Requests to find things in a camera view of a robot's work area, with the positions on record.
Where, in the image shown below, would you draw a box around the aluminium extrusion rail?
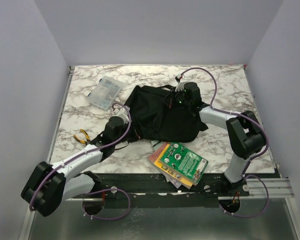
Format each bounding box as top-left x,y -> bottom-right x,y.
62,175 -> 295,201

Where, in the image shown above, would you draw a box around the green cover book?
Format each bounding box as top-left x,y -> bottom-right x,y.
160,142 -> 209,186

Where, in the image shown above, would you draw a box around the yellow cover book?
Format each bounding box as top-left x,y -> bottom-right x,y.
148,141 -> 193,189

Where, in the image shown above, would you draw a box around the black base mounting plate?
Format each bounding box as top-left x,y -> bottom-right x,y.
85,171 -> 249,209

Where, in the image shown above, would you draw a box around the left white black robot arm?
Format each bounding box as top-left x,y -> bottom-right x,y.
20,116 -> 131,217

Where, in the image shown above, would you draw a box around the thin booklet under books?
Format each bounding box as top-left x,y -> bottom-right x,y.
164,174 -> 182,189

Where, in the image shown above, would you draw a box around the yellow handled pliers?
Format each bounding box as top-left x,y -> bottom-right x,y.
73,128 -> 91,145

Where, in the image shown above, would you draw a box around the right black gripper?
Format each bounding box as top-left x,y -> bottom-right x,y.
162,86 -> 192,110

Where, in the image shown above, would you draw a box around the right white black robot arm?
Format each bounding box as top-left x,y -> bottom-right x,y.
174,80 -> 269,196

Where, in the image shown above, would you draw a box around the black student backpack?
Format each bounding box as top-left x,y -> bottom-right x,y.
123,85 -> 208,143

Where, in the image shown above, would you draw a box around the clear plastic storage box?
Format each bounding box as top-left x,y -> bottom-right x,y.
87,76 -> 126,111

